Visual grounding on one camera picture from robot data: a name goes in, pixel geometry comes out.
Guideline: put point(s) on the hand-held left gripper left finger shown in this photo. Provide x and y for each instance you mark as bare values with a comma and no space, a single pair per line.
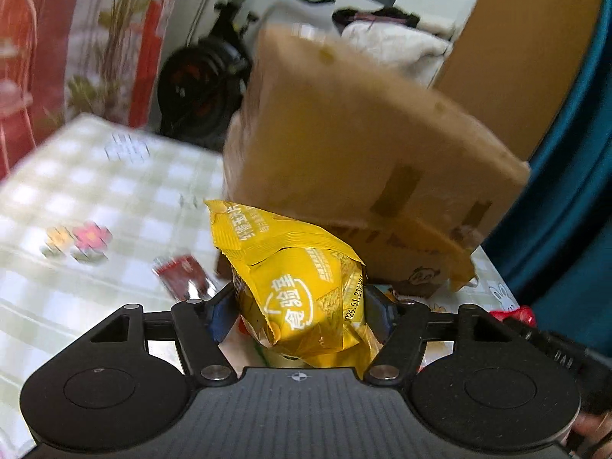
221,316

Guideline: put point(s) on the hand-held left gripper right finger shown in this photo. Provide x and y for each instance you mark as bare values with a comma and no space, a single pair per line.
378,316

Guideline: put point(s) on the small red snack packet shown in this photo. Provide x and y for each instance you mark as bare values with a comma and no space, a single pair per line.
515,315

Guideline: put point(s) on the yellow snack packet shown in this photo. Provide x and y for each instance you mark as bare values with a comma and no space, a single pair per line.
296,291

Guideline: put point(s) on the brown cardboard box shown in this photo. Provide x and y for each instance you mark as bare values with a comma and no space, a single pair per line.
363,143

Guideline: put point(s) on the person's right hand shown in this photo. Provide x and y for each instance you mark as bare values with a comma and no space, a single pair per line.
595,432

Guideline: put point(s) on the teal cloth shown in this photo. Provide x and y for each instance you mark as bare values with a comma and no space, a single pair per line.
564,229

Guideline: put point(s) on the black exercise bike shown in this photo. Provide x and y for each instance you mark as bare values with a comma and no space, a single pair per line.
205,86

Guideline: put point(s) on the white blanket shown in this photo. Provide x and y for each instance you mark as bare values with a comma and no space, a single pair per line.
406,52

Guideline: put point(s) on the brown wooden board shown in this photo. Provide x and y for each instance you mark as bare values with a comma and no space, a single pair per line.
516,57

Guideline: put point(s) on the black cloth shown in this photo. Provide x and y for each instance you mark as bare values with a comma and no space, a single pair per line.
373,16

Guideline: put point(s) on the red floral curtain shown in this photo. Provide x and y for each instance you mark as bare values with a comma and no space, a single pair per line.
81,38

